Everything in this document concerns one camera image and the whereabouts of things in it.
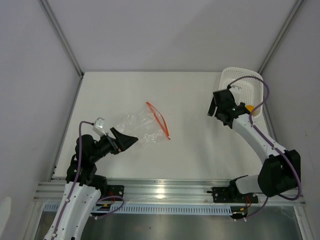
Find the clear orange-zipper zip bag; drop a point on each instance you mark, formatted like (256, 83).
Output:
(147, 124)

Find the yellow green mango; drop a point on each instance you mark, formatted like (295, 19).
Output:
(250, 108)

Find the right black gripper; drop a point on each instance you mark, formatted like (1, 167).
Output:
(212, 109)

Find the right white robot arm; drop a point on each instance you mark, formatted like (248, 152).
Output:
(281, 168)

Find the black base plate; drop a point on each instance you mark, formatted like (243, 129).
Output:
(115, 190)
(231, 195)

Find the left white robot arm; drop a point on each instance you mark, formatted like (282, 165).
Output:
(84, 188)

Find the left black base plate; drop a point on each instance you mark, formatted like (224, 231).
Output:
(115, 190)

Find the aluminium mounting rail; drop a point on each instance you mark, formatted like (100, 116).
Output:
(159, 192)

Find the white perforated plastic basket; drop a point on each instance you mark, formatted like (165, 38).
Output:
(252, 89)

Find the white slotted cable duct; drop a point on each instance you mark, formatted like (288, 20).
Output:
(154, 209)

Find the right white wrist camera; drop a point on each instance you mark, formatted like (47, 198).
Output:
(236, 92)

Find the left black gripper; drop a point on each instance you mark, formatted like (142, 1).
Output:
(121, 143)

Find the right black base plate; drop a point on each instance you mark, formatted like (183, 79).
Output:
(231, 195)

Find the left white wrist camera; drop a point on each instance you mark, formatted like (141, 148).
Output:
(98, 127)

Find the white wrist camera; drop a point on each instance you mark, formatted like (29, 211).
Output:
(98, 127)
(236, 92)

